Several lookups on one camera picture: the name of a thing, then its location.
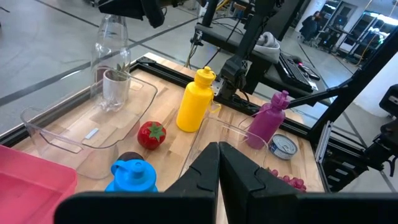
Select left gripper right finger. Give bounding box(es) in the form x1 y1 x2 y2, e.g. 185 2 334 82
219 141 398 224

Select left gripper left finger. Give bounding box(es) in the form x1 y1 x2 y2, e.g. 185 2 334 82
54 142 220 224

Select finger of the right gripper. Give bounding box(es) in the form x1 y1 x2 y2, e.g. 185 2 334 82
140 0 166 29
98 0 144 21

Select blue squeeze bottle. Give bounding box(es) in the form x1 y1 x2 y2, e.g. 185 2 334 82
104 158 159 193

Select clear bottle white cap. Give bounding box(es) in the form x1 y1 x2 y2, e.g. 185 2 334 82
90 14 132 113

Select silver tin can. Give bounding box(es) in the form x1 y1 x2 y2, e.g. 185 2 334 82
267 133 299 161

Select purple squeeze bottle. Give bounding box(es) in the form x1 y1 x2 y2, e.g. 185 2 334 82
238 90 292 150

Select clear plastic bin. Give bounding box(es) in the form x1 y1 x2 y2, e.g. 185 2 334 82
20 73 159 180
179 116 270 187

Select yellow squeeze bottle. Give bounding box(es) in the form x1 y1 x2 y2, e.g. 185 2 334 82
175 65 222 133

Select red toy grape bunch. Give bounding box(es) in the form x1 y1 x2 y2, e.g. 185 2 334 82
267 167 308 192

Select black stand beam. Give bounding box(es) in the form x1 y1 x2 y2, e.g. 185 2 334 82
201 0 220 28
287 27 398 138

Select dark grey side cart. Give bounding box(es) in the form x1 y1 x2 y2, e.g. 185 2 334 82
194 23 330 106

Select red toy strawberry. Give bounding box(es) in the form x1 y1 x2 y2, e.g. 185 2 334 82
137 121 167 151

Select small plant white pot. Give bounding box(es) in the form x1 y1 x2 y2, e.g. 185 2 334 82
101 62 131 105

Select pink plastic bin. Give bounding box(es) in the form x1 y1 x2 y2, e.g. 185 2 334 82
0 144 78 224

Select grey white hoodie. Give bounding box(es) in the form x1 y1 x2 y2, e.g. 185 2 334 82
253 30 281 63

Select backlit keyboard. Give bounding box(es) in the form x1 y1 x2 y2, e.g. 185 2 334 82
275 51 315 93

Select black handheld remote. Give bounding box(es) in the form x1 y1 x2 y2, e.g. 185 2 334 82
298 62 321 81

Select black equipment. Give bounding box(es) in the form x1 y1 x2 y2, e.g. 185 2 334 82
362 83 398 178

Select person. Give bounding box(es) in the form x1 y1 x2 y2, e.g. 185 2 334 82
300 11 324 43

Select background workstation desk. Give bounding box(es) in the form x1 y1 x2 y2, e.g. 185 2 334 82
317 0 398 68

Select yellow and black cables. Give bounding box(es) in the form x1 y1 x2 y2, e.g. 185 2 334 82
185 37 200 68

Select black aluminium table frame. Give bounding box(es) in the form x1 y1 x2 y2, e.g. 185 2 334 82
0 55 371 194

